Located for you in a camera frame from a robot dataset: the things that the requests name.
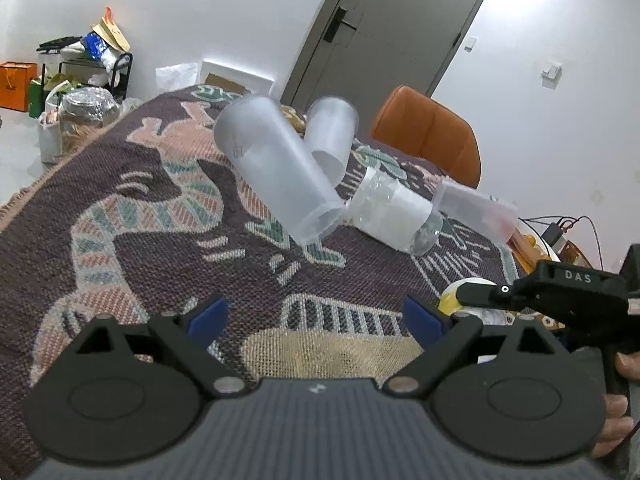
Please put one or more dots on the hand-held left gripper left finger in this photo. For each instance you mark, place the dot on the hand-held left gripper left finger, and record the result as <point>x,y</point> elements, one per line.
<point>211,316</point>

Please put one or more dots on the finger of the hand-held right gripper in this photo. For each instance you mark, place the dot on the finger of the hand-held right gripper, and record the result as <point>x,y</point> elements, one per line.
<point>482,294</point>

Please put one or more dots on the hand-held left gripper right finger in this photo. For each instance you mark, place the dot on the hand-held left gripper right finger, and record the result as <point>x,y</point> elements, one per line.
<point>421,319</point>

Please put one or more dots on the large frosted plastic cup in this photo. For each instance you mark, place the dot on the large frosted plastic cup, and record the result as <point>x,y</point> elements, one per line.
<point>272,165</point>

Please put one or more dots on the small frosted plastic cup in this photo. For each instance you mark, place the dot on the small frosted plastic cup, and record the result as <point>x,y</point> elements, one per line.
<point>475,210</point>

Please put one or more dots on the clear cup with white label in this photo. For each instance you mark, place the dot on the clear cup with white label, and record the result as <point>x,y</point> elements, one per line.
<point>395,210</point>

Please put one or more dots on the medium frosted plastic cup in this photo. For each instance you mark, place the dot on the medium frosted plastic cup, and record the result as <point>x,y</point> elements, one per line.
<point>331,127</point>

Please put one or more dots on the person's right hand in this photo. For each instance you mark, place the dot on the person's right hand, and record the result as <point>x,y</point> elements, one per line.
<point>617,420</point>

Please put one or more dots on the yellow and white round object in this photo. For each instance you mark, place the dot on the yellow and white round object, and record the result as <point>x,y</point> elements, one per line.
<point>450,300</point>

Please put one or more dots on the plate with orange food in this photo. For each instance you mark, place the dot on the plate with orange food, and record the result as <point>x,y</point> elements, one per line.
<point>535,247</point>

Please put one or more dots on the black charger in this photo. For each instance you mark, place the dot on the black charger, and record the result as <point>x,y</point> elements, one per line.
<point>555,232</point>

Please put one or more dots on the printed woven blanket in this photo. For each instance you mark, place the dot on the printed woven blanket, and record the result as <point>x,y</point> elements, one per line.
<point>150,260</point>

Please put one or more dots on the orange chair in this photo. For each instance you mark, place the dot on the orange chair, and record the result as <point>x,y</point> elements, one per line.
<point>425,130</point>

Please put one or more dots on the bread in bag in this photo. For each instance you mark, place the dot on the bread in bag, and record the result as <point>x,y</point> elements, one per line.
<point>295,119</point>

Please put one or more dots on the clear plastic bag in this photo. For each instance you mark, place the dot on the clear plastic bag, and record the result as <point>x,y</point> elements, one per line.
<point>175,76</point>

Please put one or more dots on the white plastic bag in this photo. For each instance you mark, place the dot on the white plastic bag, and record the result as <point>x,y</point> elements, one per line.
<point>49,135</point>

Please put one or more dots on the white cardboard box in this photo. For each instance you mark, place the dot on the white cardboard box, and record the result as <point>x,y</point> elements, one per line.
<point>235,74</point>

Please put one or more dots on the black metal rack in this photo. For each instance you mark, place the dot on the black metal rack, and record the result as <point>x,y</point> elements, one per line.
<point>122,75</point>

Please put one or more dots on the green bag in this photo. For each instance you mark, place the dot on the green bag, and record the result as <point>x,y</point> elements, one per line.
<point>36,100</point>

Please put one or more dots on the grey door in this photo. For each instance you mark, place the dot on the grey door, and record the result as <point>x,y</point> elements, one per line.
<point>390,25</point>

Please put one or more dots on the blue plastic bag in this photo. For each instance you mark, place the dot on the blue plastic bag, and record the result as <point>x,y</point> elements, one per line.
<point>97,49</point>

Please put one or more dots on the orange box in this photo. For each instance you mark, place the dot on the orange box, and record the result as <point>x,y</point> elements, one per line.
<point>16,87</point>

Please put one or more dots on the brown paper bag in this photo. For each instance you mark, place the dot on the brown paper bag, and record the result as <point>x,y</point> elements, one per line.
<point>112,30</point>

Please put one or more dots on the white wall hook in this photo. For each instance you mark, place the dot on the white wall hook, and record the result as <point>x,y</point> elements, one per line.
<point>551,70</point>

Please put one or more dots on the white wall switch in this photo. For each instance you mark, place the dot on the white wall switch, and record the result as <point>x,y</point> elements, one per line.
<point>470,44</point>

